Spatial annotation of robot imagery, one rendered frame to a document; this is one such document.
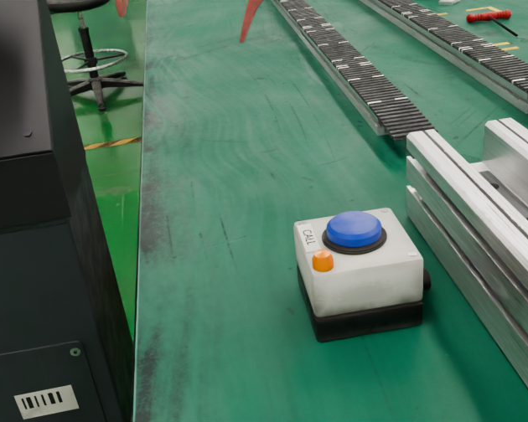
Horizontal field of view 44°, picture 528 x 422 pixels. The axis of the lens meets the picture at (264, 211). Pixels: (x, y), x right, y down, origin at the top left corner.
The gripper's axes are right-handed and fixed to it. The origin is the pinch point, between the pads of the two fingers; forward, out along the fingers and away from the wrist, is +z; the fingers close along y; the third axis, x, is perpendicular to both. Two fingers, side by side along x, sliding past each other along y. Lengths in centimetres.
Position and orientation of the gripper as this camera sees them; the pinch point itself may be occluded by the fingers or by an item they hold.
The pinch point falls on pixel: (183, 18)
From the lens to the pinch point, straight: 54.3
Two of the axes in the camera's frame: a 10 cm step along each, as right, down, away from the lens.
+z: -2.0, 8.4, 5.0
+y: -9.8, -1.9, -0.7
